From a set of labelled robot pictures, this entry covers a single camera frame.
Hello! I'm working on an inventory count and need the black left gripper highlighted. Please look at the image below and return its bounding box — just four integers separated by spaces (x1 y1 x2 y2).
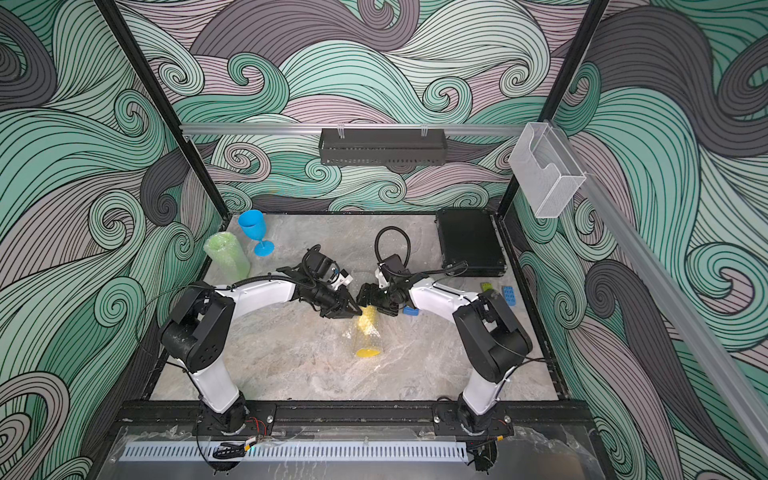
309 282 363 320

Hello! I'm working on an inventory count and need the yellow plastic wine glass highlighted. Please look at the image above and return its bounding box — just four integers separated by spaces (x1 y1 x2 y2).
352 306 383 358

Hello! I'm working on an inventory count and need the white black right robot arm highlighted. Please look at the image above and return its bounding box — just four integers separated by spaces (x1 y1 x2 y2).
357 255 533 436

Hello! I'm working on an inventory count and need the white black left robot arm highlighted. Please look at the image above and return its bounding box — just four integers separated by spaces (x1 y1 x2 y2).
160 245 362 435

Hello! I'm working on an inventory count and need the blue plastic wine glass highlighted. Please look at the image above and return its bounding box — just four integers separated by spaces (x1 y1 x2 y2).
237 210 275 257

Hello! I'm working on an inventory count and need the black hard case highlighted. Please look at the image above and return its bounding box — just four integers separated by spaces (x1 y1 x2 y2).
436 208 506 277

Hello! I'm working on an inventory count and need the blue toy brick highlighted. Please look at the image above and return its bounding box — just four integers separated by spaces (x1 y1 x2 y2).
502 285 517 307

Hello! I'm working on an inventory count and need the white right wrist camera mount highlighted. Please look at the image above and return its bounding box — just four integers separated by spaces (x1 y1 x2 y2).
374 269 389 290

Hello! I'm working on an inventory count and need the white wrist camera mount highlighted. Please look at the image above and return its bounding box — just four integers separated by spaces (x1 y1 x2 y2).
332 270 353 289
374 269 389 290

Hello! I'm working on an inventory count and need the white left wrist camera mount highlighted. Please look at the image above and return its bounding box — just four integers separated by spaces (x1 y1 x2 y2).
332 270 353 289

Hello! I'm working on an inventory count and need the black frame post left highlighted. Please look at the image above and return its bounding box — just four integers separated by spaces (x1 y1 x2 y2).
94 0 231 222

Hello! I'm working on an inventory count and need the black frame post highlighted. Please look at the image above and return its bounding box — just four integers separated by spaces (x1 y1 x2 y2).
94 0 231 222
497 1 609 219

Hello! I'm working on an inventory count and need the black wall tray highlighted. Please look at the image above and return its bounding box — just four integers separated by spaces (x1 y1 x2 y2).
318 128 448 168

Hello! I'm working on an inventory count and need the clear acrylic wall box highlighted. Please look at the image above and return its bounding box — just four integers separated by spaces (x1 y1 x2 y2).
509 122 586 219

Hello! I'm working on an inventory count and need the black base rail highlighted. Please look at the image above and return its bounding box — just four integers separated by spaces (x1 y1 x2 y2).
116 400 592 436

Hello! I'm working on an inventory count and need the black frame post right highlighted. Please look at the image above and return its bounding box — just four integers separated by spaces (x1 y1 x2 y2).
497 1 609 219

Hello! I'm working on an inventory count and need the white slotted cable duct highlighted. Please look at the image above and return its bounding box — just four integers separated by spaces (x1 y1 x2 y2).
117 440 469 463

